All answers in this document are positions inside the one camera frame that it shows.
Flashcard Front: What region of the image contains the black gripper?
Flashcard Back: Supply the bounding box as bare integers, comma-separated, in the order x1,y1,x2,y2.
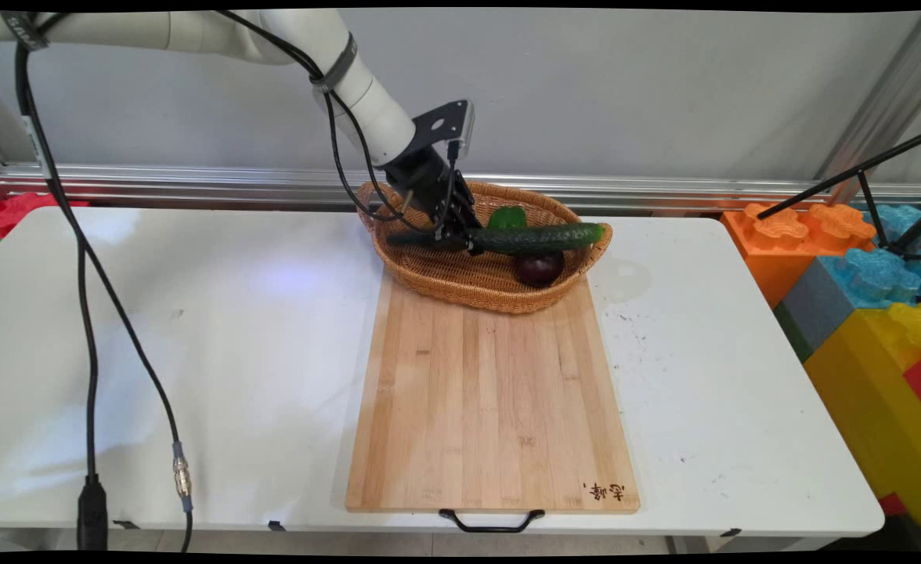
384,146,486,257

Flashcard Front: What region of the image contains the long green cucumber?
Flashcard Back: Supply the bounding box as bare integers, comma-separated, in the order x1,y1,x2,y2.
386,222,608,257

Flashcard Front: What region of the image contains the green bell pepper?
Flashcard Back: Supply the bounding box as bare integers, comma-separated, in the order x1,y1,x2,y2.
487,204,529,231

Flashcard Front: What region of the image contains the woven wicker basket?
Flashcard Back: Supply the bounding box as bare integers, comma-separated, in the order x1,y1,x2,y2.
355,179,615,316

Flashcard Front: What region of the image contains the dark purple onion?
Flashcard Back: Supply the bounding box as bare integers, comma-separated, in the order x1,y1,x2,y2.
515,250,566,289

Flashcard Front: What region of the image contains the bamboo cutting board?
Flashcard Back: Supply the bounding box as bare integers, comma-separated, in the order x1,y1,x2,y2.
344,269,642,516

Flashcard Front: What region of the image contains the orange foam building block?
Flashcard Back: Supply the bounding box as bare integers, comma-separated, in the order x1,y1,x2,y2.
720,201,879,311

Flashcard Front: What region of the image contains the grey foam building block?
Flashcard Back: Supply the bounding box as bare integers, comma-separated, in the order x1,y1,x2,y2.
773,256,858,363

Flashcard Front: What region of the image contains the black tripod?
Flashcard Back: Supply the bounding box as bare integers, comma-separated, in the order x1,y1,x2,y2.
756,125,921,264

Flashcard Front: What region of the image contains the blue foam building block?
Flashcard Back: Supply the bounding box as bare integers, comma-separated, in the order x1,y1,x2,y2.
816,204,921,307

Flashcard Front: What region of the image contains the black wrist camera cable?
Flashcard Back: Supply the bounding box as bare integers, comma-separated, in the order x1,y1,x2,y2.
434,139,463,240

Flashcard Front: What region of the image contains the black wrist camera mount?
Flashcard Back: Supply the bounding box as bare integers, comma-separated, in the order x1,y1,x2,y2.
411,99,476,162

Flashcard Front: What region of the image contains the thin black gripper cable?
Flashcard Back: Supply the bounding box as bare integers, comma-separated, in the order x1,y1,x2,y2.
214,9,438,236

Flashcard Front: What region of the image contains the grey strap around arm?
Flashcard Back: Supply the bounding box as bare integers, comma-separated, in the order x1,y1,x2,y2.
309,33,359,93

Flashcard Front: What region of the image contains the aluminium frame rail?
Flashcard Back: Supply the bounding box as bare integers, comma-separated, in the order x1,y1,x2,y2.
0,162,921,213

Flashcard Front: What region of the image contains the black cable with metal connector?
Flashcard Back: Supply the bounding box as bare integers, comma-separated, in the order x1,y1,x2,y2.
18,47,195,554

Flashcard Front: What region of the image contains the thick black power cable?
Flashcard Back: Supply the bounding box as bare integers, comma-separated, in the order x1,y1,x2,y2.
13,35,110,551

